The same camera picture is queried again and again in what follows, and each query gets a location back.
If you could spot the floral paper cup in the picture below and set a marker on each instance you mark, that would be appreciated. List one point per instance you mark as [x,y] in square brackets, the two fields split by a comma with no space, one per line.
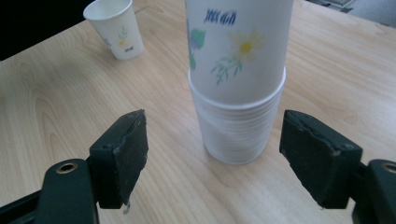
[120,34]

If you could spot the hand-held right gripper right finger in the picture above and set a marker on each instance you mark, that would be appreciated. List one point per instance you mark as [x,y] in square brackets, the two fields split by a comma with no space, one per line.
[320,161]

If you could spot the stack of white paper cups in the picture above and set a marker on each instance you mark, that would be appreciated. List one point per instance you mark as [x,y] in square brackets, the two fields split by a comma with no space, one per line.
[239,93]

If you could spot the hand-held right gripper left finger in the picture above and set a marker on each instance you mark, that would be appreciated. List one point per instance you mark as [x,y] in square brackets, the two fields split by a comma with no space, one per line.
[120,161]

